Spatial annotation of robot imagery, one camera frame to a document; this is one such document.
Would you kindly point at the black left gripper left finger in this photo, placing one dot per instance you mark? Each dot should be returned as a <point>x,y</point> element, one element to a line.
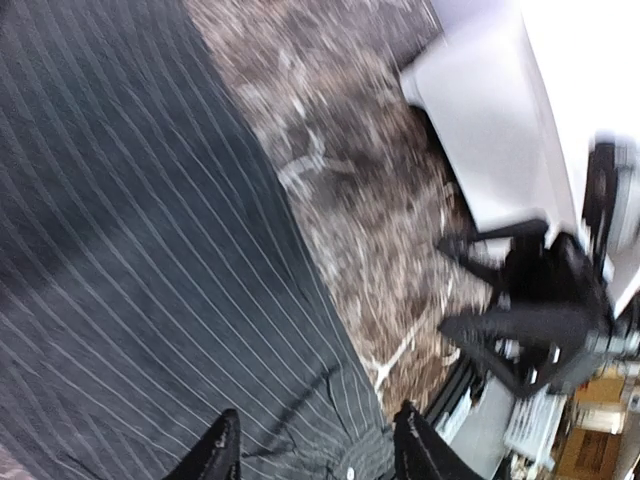
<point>216,456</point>

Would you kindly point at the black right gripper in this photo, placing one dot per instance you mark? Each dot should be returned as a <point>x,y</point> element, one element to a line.
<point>559,310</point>

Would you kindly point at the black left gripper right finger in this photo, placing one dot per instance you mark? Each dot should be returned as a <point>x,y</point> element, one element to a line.
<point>420,452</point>

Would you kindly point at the black pinstriped long sleeve shirt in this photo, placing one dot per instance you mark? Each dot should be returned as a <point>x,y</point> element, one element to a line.
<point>152,273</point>

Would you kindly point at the white plastic bin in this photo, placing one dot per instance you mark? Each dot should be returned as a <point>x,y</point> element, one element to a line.
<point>480,85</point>

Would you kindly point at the black front rail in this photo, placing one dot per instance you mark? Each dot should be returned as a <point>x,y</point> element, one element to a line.
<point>463,377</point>

